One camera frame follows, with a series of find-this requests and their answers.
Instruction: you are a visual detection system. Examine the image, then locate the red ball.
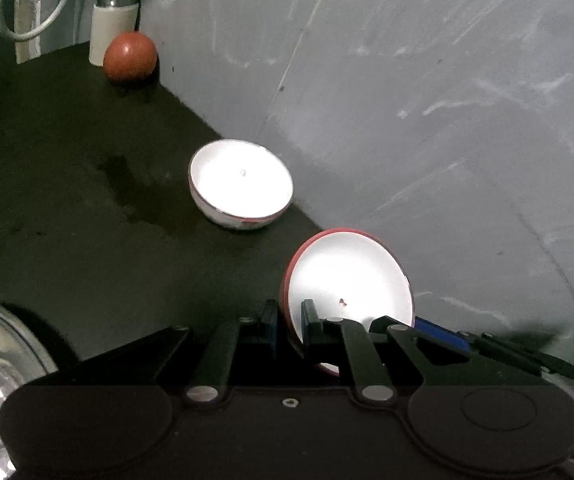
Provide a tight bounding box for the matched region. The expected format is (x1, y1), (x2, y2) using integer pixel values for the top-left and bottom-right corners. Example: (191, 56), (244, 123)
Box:
(103, 31), (159, 84)

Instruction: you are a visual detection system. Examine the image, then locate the white ceramic bowl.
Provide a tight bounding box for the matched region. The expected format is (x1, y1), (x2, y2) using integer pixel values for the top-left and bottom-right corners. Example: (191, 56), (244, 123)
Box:
(279, 228), (414, 377)
(188, 140), (294, 231)

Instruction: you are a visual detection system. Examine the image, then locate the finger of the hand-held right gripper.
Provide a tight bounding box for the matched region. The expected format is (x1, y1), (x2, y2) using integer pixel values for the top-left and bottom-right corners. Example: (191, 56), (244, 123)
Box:
(414, 315), (574, 382)

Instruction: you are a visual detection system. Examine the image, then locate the white insulated cup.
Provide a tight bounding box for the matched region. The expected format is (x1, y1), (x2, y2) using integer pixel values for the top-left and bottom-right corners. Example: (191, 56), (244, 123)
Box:
(90, 0), (140, 67)

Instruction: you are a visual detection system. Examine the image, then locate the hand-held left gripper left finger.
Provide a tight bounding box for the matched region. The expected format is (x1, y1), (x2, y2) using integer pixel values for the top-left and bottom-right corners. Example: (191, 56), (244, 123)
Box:
(27, 300), (280, 403)

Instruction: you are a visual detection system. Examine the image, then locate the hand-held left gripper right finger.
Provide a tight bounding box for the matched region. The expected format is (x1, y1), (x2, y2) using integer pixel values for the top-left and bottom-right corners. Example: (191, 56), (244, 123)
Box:
(303, 300), (542, 402)

